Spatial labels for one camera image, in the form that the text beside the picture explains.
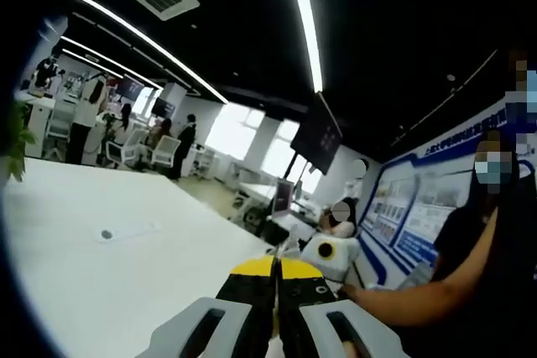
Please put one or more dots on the blue wall poster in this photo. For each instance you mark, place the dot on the blue wall poster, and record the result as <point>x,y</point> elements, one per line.
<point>419,207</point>

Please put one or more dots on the person's dark clothed torso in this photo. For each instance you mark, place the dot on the person's dark clothed torso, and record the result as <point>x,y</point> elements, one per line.
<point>457,232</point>

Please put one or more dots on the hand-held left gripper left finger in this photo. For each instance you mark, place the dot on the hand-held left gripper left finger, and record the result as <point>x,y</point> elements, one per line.
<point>235,316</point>

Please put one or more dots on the potted green plant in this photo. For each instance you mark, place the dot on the potted green plant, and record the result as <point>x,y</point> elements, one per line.
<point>17,140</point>

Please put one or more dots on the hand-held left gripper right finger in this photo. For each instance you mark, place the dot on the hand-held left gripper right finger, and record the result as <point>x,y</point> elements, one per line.
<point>310,316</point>

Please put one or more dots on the desktop monitor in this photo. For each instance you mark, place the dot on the desktop monitor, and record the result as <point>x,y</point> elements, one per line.
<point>283,198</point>

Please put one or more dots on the ceiling light strip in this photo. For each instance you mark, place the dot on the ceiling light strip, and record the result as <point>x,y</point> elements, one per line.
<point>306,18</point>
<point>147,41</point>
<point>109,61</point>

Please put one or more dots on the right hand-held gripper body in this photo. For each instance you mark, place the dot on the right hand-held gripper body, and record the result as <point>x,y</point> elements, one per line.
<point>342,255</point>

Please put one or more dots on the large hanging dark screen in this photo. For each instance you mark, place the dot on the large hanging dark screen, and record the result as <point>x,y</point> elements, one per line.
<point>316,136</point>

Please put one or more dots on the white office desk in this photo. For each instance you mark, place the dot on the white office desk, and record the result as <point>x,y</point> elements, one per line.
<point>38,119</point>

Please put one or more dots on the clear plastic wrap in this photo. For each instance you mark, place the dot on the clear plastic wrap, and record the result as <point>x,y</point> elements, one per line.
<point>289,245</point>

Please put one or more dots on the bright window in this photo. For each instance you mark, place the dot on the bright window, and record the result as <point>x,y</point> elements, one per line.
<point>235,131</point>

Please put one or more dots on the white office chair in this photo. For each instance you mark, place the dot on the white office chair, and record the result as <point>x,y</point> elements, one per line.
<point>126,148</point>
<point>165,151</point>
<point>58,127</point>

